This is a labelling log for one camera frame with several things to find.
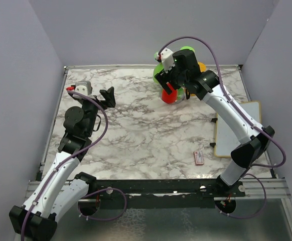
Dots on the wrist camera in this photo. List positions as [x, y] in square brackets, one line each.
[166, 59]
[81, 87]

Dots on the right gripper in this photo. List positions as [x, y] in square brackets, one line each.
[161, 77]

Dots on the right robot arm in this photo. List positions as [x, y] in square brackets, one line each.
[252, 136]

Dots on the left green wine glass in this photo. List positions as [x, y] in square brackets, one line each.
[159, 66]

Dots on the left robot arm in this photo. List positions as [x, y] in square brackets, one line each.
[38, 217]

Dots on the red wine glass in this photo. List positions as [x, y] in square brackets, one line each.
[169, 98]

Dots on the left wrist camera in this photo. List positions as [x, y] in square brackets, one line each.
[81, 87]

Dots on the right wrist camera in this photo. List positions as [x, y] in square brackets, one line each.
[166, 59]

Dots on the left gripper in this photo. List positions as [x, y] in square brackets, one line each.
[108, 95]

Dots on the red white eraser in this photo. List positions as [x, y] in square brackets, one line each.
[198, 158]

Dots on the small whiteboard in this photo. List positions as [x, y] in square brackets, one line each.
[225, 139]

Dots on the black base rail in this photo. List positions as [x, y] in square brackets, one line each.
[165, 193]

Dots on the chrome wine glass rack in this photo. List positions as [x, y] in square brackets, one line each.
[181, 95]

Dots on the green wine glass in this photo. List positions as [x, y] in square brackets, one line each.
[159, 66]
[187, 48]

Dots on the orange wine glass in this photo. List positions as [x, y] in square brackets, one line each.
[195, 83]

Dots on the rear green wine glass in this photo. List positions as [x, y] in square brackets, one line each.
[187, 48]

